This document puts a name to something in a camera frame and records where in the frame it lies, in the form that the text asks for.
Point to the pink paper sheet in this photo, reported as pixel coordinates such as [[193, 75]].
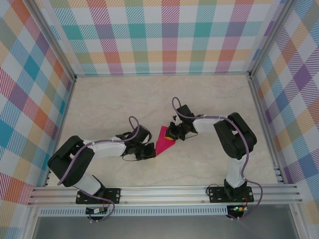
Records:
[[162, 147]]

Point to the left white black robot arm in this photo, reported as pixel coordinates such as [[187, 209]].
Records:
[[107, 149]]

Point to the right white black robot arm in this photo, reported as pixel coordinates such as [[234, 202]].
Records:
[[207, 123]]

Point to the aluminium mounting rail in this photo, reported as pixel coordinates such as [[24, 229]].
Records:
[[162, 194]]

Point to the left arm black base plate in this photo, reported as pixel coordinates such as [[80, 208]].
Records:
[[113, 195]]

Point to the long aluminium table edge rail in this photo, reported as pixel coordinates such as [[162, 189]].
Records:
[[162, 74]]

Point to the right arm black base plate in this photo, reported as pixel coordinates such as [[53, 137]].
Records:
[[216, 196]]

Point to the aluminium table side rail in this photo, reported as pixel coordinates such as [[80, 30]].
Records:
[[61, 127], [264, 124]]

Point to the aluminium corner post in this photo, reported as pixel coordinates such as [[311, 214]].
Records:
[[53, 41], [271, 37]]

